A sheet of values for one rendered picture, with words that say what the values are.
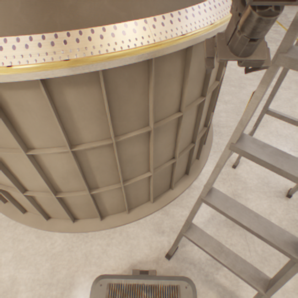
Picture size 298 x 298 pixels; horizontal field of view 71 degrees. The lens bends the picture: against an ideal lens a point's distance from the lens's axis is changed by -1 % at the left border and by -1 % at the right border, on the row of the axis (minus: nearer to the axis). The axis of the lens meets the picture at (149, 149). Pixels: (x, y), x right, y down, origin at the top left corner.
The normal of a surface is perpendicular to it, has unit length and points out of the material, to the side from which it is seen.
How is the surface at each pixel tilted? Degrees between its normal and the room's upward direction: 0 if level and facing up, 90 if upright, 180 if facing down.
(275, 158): 0
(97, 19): 62
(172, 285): 0
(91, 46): 43
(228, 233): 0
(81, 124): 90
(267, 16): 30
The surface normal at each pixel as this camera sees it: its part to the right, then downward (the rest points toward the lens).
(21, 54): 0.09, 0.03
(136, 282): -0.01, -0.66
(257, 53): -0.02, -0.19
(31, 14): 0.17, 0.34
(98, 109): 0.32, 0.71
